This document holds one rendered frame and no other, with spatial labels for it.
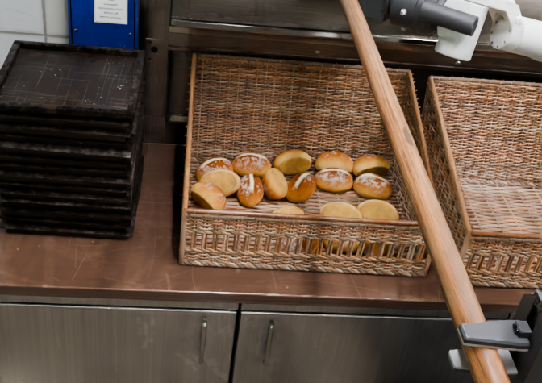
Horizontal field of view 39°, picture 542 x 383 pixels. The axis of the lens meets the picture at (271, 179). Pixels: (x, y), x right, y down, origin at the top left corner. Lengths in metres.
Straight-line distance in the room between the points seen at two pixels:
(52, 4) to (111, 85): 0.32
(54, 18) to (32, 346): 0.75
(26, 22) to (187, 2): 0.38
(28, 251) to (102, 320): 0.21
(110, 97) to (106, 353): 0.57
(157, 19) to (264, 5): 0.26
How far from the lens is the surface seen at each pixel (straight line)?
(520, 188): 2.13
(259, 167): 1.90
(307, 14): 1.86
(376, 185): 1.90
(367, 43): 1.21
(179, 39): 1.89
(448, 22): 1.33
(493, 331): 0.74
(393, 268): 1.72
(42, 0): 1.89
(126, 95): 1.61
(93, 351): 1.76
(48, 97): 1.61
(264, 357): 1.78
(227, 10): 1.84
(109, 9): 1.84
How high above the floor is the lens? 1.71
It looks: 36 degrees down
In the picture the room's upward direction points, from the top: 8 degrees clockwise
